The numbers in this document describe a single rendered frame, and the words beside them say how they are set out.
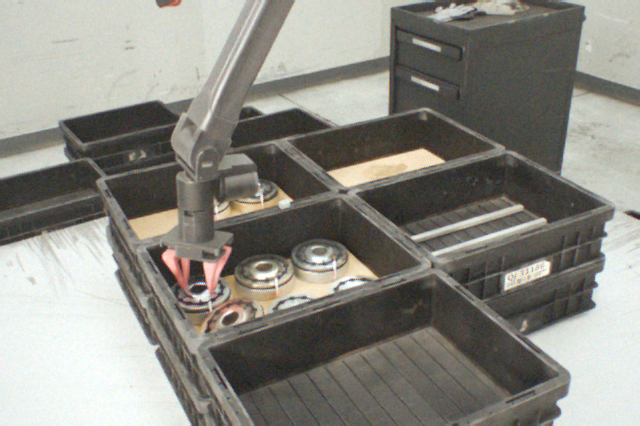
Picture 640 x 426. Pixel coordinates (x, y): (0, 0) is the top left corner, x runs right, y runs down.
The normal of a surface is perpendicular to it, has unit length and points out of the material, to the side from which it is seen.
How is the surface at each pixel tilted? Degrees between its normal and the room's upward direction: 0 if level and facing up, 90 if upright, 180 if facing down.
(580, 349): 0
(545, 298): 90
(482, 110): 90
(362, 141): 90
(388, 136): 90
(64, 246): 0
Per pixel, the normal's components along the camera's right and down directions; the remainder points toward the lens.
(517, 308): 0.47, 0.40
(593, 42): -0.84, 0.27
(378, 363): -0.02, -0.88
